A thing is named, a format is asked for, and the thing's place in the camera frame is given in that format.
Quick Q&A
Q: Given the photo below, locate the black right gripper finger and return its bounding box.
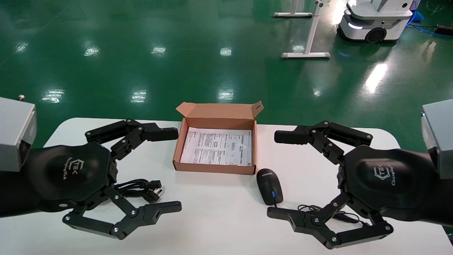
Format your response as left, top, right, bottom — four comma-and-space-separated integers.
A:
275, 121, 373, 165

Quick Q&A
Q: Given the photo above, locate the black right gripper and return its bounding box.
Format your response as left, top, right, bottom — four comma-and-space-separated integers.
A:
267, 144, 453, 249

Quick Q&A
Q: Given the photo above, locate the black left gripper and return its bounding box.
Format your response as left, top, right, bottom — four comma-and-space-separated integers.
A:
0, 119, 183, 240

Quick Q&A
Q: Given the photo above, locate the black power cable with plug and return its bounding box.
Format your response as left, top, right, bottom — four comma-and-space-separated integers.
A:
101, 179, 164, 204

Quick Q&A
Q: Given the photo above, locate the black computer mouse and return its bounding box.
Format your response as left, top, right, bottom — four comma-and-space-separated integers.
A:
257, 168, 284, 206

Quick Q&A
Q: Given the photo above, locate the thin black mouse cable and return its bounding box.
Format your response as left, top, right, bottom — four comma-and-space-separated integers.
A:
273, 202, 371, 227

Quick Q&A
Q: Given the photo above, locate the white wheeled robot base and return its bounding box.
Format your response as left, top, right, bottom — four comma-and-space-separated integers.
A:
338, 0, 414, 44

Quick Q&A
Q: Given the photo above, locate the brown cardboard box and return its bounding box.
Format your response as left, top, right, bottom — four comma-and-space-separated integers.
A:
173, 101, 264, 175

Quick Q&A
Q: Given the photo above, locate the white printed instruction sheet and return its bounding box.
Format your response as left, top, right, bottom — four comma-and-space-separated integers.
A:
180, 127, 252, 167

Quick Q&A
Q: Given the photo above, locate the white T-shaped stand leg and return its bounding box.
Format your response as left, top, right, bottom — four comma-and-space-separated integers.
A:
281, 0, 331, 59

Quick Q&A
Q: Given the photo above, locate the white stand foot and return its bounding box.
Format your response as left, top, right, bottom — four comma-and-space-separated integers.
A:
273, 0, 313, 18

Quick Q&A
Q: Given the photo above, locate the blue floor cable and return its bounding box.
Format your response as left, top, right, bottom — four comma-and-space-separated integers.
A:
406, 0, 453, 37

